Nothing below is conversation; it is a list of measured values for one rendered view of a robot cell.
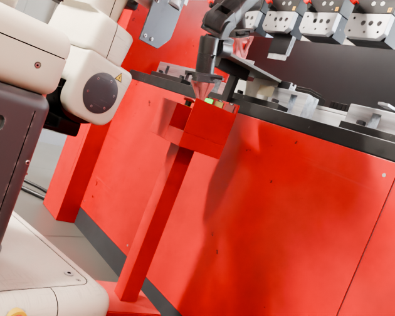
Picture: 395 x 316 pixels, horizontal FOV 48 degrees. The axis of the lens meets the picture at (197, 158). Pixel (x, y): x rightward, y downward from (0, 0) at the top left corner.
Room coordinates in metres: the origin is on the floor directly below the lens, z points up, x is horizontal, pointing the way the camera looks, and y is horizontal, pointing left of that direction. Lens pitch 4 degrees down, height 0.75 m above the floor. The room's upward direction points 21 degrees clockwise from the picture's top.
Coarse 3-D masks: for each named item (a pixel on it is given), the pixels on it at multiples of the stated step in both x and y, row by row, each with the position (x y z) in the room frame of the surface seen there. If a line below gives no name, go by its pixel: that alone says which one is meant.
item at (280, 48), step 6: (276, 36) 1.77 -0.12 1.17; (282, 36) 1.74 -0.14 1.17; (288, 36) 1.72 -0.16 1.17; (294, 36) 1.71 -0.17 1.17; (276, 42) 1.76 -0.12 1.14; (282, 42) 1.73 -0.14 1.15; (288, 42) 1.71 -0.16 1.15; (294, 42) 1.71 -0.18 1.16; (270, 48) 1.78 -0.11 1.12; (276, 48) 1.75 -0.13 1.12; (282, 48) 1.72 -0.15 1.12; (288, 48) 1.71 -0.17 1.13; (270, 54) 1.78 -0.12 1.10; (276, 54) 1.75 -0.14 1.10; (282, 54) 1.72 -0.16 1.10; (288, 54) 1.71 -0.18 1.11
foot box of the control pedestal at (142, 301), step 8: (96, 280) 1.47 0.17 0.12; (112, 288) 1.45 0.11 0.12; (112, 296) 1.40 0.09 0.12; (144, 296) 1.49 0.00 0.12; (112, 304) 1.34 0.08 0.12; (120, 304) 1.36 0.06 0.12; (128, 304) 1.38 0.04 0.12; (136, 304) 1.41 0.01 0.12; (144, 304) 1.43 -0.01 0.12; (152, 304) 1.45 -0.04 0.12; (112, 312) 1.30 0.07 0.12; (120, 312) 1.32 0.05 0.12; (128, 312) 1.33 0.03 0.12; (136, 312) 1.35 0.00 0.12; (144, 312) 1.37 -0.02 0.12; (152, 312) 1.39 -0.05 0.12
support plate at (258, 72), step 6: (234, 60) 1.56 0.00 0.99; (240, 60) 1.53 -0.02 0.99; (246, 66) 1.60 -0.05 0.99; (252, 66) 1.57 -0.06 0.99; (252, 72) 1.68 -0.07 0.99; (258, 72) 1.62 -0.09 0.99; (264, 72) 1.61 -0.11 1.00; (264, 78) 1.72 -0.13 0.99; (270, 78) 1.66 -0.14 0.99; (276, 78) 1.65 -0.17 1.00
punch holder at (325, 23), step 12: (312, 0) 1.64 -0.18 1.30; (324, 0) 1.59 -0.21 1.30; (336, 0) 1.55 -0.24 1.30; (348, 0) 1.54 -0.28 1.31; (324, 12) 1.58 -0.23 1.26; (336, 12) 1.53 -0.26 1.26; (348, 12) 1.55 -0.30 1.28; (300, 24) 1.64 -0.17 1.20; (312, 24) 1.59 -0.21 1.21; (324, 24) 1.55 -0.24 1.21; (336, 24) 1.53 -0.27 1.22; (312, 36) 1.62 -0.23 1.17; (324, 36) 1.56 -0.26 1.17; (336, 36) 1.55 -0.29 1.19
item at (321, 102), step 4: (296, 88) 1.87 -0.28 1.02; (300, 88) 1.86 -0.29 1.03; (304, 88) 1.85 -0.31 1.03; (308, 88) 1.83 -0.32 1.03; (304, 92) 1.83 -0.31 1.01; (308, 92) 1.81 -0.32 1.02; (312, 92) 1.83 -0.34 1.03; (316, 92) 1.85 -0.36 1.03; (312, 96) 1.82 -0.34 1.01; (316, 96) 1.83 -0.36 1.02; (320, 96) 1.87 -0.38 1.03; (320, 100) 1.85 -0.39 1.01; (324, 100) 1.87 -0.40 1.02; (320, 104) 1.86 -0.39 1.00
